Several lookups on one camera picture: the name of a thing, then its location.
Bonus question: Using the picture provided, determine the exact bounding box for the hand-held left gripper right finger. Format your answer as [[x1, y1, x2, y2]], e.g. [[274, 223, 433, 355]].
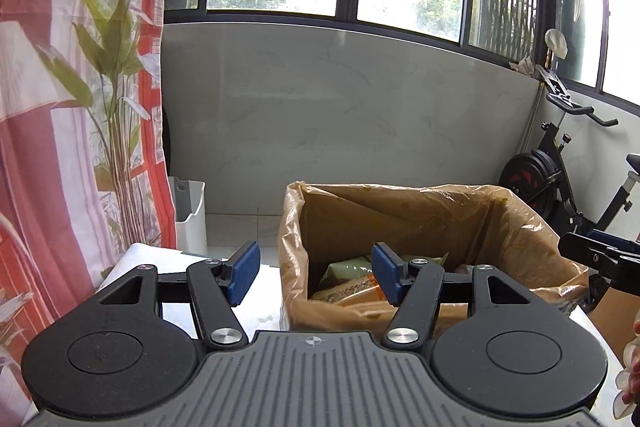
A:
[[371, 243, 538, 352]]

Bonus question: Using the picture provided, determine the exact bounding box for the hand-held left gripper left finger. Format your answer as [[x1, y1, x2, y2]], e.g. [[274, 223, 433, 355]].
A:
[[92, 241, 262, 352]]

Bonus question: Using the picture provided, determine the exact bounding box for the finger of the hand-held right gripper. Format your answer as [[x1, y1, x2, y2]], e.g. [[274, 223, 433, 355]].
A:
[[559, 233, 640, 295], [587, 229, 640, 256]]

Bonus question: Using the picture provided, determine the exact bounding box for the speckled brown snack packet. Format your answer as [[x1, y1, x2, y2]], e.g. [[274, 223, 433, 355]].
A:
[[310, 274, 390, 308]]

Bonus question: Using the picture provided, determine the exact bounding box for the cardboard box with plastic liner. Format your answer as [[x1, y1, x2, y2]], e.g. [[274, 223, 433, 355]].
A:
[[277, 181, 591, 340]]

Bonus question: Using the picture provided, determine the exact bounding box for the person's right hand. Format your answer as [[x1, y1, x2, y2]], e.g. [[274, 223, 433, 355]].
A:
[[616, 319, 640, 419]]

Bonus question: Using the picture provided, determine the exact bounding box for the white plastic bin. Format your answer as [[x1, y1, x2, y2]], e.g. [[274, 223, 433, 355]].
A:
[[167, 177, 207, 256]]

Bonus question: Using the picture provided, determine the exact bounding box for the white patterned tablecloth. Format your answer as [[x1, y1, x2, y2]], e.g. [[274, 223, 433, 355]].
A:
[[100, 243, 628, 423]]

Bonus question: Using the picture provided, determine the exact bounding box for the black exercise bike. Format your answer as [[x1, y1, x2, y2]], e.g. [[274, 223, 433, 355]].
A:
[[499, 67, 640, 250]]

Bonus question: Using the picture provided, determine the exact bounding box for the crumpled rag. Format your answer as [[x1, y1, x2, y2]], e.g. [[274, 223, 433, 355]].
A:
[[509, 55, 543, 78]]

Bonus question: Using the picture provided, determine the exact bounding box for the white mop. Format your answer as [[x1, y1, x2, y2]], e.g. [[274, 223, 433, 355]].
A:
[[525, 28, 568, 158]]

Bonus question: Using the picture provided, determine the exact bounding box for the printed red and white curtain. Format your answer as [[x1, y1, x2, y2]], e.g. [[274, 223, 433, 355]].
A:
[[0, 0, 178, 423]]

